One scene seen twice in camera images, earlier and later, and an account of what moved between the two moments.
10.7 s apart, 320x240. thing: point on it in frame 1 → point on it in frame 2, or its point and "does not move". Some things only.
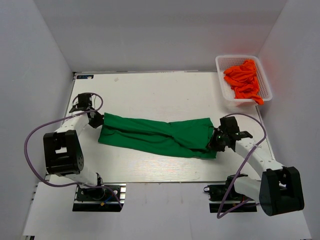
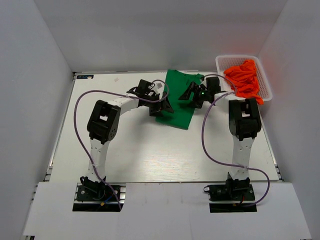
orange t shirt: [243, 78] does not move
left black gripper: [98, 122] → [163, 105]
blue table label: [84, 76] does not move
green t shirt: [189, 137] → [176, 84]
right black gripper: [212, 144] → [192, 88]
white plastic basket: [224, 62] does not move
